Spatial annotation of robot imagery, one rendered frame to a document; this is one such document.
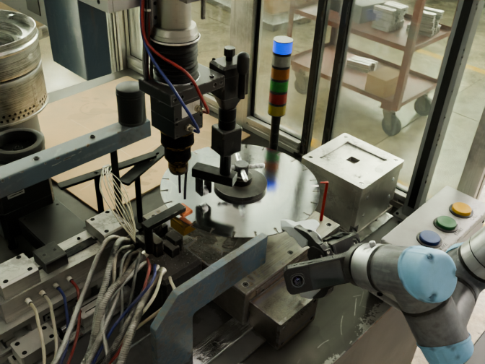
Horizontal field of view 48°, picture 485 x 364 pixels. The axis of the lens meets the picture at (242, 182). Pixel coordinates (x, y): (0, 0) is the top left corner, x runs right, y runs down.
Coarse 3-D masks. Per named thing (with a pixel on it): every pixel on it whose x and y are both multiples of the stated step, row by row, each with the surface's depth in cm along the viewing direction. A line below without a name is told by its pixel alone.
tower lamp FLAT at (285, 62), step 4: (272, 56) 129; (276, 56) 127; (280, 56) 126; (284, 56) 126; (288, 56) 127; (272, 60) 129; (276, 60) 127; (280, 60) 127; (284, 60) 127; (288, 60) 128; (272, 64) 129; (276, 64) 128; (280, 64) 128; (284, 64) 128; (288, 64) 128; (280, 68) 128; (284, 68) 128
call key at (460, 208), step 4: (456, 204) 119; (460, 204) 119; (464, 204) 120; (452, 208) 119; (456, 208) 118; (460, 208) 118; (464, 208) 118; (468, 208) 118; (456, 212) 118; (460, 212) 117; (464, 212) 117; (468, 212) 117
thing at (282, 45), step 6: (276, 36) 128; (282, 36) 128; (276, 42) 125; (282, 42) 125; (288, 42) 125; (276, 48) 126; (282, 48) 125; (288, 48) 126; (276, 54) 127; (282, 54) 126; (288, 54) 127
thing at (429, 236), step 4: (424, 232) 111; (428, 232) 111; (432, 232) 111; (420, 236) 110; (424, 236) 110; (428, 236) 110; (432, 236) 110; (436, 236) 110; (424, 240) 109; (428, 240) 109; (432, 240) 109; (436, 240) 109; (428, 244) 109; (432, 244) 109; (436, 244) 109
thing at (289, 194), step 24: (168, 168) 118; (264, 168) 120; (288, 168) 120; (168, 192) 111; (192, 192) 111; (216, 192) 112; (288, 192) 113; (312, 192) 113; (192, 216) 105; (216, 216) 105; (240, 216) 106; (264, 216) 106; (288, 216) 106
